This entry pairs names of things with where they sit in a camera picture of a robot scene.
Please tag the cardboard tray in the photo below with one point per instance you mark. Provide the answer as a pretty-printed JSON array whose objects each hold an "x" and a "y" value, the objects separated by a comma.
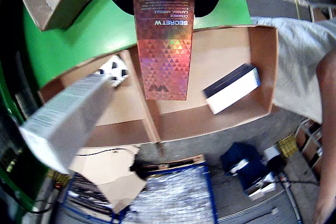
[{"x": 52, "y": 11}]

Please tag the orange holographic carton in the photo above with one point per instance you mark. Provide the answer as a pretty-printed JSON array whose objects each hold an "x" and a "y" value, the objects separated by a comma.
[{"x": 164, "y": 58}]

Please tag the person's bare forearm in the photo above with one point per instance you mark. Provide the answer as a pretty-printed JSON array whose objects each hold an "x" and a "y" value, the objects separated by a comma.
[{"x": 328, "y": 129}]

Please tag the cardboard box holding blue carton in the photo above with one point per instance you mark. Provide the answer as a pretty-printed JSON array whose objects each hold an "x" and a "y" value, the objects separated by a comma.
[{"x": 223, "y": 51}]

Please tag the black and white spotted item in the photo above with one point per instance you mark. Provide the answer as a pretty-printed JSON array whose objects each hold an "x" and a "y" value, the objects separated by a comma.
[{"x": 115, "y": 66}]

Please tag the loose cardboard piece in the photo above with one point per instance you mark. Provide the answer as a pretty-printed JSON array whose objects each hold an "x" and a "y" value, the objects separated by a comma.
[{"x": 110, "y": 171}]

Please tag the blue and white carton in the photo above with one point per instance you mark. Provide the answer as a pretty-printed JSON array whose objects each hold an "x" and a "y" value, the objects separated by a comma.
[{"x": 231, "y": 93}]

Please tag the person in white shirt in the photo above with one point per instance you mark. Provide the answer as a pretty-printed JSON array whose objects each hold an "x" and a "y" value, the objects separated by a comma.
[{"x": 296, "y": 64}]

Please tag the tall white carton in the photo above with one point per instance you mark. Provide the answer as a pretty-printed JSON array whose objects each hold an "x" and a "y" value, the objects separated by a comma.
[{"x": 65, "y": 119}]

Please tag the green machine housing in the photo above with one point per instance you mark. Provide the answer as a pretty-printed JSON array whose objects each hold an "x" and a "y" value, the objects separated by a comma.
[{"x": 5, "y": 90}]

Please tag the wooden pallet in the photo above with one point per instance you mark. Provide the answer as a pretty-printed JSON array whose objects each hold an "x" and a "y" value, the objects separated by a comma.
[{"x": 183, "y": 162}]

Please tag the dark blue plastic bin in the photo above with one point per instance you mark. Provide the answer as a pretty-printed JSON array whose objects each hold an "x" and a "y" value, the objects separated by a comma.
[{"x": 244, "y": 161}]

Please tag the yellow black striped block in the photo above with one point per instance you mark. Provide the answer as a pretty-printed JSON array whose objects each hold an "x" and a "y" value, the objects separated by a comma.
[{"x": 287, "y": 145}]

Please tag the blue pallet cage with goods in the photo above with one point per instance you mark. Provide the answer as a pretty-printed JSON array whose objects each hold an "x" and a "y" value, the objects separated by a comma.
[{"x": 170, "y": 195}]

